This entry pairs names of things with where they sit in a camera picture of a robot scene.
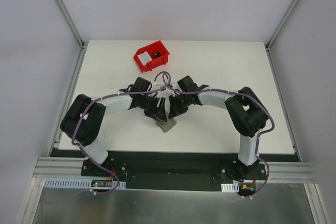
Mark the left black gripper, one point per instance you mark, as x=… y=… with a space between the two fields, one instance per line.
x=156 y=111

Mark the right aluminium frame post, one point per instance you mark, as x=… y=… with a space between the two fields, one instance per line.
x=282 y=23

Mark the aluminium frame post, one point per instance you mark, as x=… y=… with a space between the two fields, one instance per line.
x=282 y=23
x=70 y=23

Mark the left aluminium frame post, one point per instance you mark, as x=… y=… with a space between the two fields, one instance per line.
x=70 y=23

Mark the left white cable duct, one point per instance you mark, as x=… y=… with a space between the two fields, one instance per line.
x=71 y=183

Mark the black block in bin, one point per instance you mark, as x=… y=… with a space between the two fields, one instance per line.
x=156 y=55

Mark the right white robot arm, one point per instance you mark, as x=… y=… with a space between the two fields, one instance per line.
x=246 y=112

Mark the grey leather card holder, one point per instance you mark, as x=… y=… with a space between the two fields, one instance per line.
x=166 y=126

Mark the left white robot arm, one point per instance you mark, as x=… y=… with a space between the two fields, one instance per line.
x=83 y=119

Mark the white card stack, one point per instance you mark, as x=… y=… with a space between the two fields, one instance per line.
x=144 y=58

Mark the right white cable duct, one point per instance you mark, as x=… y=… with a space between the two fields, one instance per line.
x=230 y=188

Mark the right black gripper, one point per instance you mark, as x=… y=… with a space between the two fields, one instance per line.
x=176 y=107

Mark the white cable duct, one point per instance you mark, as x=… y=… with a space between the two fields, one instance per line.
x=230 y=188
x=71 y=183

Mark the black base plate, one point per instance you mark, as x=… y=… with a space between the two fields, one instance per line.
x=175 y=171

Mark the red plastic bin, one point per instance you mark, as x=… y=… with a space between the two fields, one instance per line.
x=150 y=49

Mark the aluminium front rail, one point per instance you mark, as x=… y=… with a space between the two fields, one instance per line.
x=70 y=167

